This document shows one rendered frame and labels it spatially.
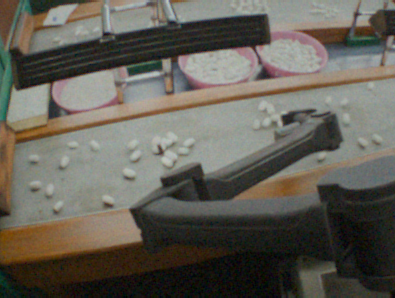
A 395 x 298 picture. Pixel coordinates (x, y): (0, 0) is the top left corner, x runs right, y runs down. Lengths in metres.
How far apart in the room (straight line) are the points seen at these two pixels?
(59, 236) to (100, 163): 0.26
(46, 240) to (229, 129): 0.60
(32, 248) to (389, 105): 1.19
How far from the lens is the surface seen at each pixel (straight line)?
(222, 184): 0.65
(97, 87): 1.35
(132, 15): 1.70
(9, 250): 1.02
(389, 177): 0.31
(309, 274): 1.23
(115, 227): 0.96
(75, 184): 1.09
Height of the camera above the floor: 1.59
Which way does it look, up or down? 50 degrees down
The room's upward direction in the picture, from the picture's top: 1 degrees counter-clockwise
